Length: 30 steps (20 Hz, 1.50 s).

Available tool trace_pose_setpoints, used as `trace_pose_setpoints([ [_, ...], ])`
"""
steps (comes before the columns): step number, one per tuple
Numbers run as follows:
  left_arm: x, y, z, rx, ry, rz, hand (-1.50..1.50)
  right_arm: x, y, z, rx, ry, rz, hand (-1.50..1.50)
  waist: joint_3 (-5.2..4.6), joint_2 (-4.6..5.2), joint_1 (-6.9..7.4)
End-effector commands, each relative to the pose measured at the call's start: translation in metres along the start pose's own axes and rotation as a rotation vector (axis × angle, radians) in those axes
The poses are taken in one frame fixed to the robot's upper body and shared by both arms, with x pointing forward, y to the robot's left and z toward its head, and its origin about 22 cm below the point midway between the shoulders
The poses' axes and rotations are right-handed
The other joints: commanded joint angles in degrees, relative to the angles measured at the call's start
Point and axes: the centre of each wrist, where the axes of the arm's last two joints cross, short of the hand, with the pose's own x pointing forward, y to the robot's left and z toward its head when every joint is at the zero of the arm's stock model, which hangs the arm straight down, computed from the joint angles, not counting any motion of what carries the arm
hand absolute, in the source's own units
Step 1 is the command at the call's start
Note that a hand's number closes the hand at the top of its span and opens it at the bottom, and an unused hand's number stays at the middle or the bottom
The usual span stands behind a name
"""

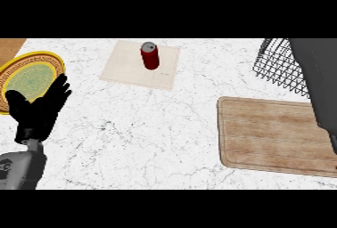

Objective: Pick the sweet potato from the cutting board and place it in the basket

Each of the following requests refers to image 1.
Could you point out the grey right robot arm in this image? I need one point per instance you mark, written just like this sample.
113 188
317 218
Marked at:
320 83

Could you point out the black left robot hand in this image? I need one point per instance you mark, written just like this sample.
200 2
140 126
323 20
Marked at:
42 111

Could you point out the red can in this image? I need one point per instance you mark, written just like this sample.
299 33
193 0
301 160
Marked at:
150 58

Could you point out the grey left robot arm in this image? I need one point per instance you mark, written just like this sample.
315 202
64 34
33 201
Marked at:
20 170

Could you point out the yellow and green plate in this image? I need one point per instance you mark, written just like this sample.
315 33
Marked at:
29 78

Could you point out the wooden cutting board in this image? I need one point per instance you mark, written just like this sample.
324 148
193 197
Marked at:
273 136

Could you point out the brown wooden board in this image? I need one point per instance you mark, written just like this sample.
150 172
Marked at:
10 47

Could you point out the beige placemat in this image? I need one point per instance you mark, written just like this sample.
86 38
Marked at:
128 66

